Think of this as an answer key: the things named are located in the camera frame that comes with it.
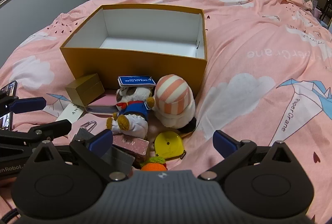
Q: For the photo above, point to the pink glitter box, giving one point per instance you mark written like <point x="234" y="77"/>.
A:
<point x="129" y="143"/>

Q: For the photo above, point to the blue card tag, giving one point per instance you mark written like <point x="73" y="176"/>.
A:
<point x="136" y="81"/>

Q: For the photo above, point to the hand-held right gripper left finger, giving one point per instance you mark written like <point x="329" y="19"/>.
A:
<point x="99" y="141"/>

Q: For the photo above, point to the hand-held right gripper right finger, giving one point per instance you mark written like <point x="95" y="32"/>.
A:
<point x="224" y="142"/>

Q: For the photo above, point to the dark grey box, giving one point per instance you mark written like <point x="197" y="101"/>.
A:
<point x="119" y="160"/>

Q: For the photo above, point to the pink case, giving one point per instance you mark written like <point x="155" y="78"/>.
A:
<point x="103" y="102"/>

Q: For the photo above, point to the pale carabiner clip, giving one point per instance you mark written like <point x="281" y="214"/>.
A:
<point x="81" y="126"/>

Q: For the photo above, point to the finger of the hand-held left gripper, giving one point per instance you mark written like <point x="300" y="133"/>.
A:
<point x="49" y="128"/>
<point x="28" y="105"/>

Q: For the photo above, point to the plush toy with striped hat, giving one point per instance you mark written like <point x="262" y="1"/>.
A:
<point x="171" y="99"/>

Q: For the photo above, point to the orange cardboard box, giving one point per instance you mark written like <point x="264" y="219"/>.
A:
<point x="129" y="63"/>

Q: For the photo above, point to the pink printed duvet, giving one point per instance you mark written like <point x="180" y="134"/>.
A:
<point x="259" y="70"/>

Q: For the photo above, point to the orange crochet ball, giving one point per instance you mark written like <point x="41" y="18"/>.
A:
<point x="153" y="166"/>

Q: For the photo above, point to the white box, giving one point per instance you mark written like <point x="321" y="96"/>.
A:
<point x="68" y="112"/>

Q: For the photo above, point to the small gold box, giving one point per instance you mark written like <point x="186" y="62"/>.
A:
<point x="85" y="90"/>

